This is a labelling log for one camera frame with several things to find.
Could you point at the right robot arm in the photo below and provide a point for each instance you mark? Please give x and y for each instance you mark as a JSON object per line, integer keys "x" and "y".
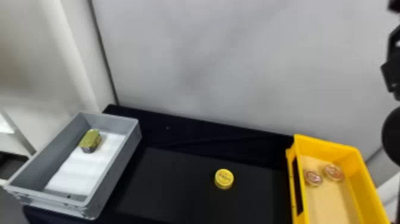
{"x": 392, "y": 131}

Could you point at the yellow rectangular tin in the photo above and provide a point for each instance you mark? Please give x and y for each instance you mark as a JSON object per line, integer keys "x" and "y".
{"x": 90, "y": 140}

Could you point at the clear round can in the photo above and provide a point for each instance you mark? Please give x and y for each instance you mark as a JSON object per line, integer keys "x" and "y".
{"x": 312, "y": 177}
{"x": 333, "y": 172}

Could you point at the yellow box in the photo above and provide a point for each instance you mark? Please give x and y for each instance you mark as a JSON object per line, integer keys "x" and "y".
{"x": 359, "y": 175}

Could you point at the white foam pad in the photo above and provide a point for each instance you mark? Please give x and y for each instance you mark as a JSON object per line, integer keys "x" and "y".
{"x": 81, "y": 169}

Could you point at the grey crate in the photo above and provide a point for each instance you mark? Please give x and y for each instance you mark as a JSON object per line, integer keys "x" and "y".
{"x": 47, "y": 169}

